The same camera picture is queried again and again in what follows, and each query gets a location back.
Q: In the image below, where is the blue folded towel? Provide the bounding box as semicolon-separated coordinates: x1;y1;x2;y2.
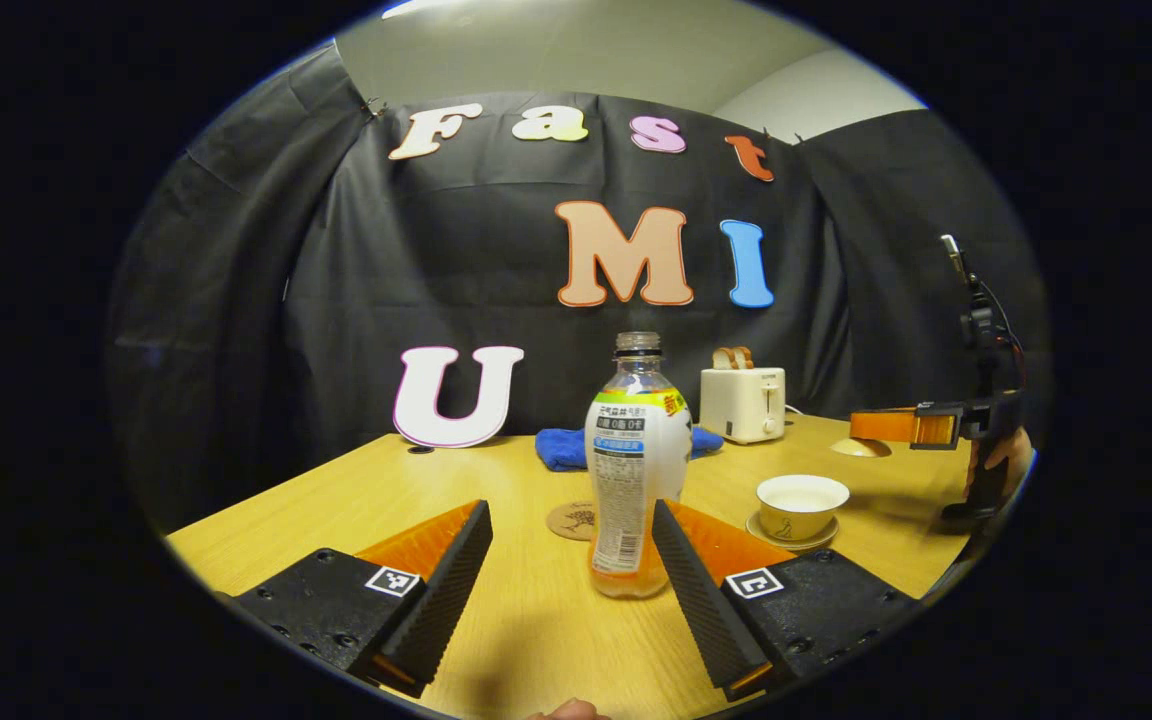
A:
536;427;724;472

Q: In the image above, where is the cream ceramic saucer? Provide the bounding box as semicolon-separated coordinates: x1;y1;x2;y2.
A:
745;512;839;554

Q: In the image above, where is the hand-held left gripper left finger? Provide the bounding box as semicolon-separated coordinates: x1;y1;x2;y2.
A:
234;499;494;699

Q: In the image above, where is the cream toaster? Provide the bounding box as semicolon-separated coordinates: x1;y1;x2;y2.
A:
699;367;787;445

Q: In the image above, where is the clear labelled water bottle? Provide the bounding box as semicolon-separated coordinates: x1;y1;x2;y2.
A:
584;332;694;600

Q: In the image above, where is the round wooden coaster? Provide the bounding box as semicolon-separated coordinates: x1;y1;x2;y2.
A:
546;500;599;542

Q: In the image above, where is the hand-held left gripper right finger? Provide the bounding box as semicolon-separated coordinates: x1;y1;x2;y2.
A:
651;499;922;701

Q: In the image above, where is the black backdrop cloth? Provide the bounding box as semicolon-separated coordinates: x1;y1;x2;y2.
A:
106;40;1052;536

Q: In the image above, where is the cream ceramic teacup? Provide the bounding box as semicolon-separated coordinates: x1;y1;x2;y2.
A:
756;474;850;542

